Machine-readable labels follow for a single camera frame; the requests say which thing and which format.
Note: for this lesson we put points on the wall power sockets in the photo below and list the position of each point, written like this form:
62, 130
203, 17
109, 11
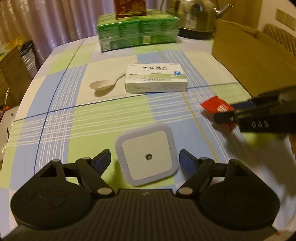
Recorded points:
285, 19

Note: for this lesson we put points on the red snack packet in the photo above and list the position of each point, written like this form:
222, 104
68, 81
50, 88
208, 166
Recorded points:
216, 105

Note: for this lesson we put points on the brown cardboard box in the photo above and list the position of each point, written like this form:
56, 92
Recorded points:
258, 62

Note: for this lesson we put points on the white square night light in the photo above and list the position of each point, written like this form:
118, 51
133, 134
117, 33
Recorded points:
147, 154

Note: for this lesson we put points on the dark red gift box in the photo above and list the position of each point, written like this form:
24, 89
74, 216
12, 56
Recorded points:
127, 8

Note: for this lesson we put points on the purple curtain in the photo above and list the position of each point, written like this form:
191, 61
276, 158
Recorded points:
50, 24

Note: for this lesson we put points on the checked tablecloth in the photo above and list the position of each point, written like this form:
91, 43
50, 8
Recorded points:
61, 117

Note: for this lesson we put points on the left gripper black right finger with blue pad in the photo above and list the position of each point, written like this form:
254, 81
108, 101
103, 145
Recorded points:
198, 171

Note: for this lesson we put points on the person's hand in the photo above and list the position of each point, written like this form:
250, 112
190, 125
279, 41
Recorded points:
292, 140

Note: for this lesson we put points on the quilted chair back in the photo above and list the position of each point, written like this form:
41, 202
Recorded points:
281, 36

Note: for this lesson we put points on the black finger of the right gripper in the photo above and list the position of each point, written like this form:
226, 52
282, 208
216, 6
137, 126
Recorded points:
270, 112

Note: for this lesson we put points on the beige plastic spoon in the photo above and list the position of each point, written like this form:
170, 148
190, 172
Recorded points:
102, 85

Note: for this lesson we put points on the green tissue pack bundle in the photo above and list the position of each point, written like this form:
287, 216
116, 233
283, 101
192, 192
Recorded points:
156, 27

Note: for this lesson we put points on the stainless steel kettle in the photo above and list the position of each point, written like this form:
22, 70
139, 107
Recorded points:
197, 18

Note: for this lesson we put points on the white green medicine box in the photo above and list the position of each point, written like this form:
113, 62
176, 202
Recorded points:
159, 77

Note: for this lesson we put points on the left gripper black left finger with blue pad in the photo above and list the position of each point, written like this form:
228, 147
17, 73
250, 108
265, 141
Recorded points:
91, 170

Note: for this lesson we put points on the cardboard boxes on left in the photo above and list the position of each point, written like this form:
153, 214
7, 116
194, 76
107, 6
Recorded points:
18, 68

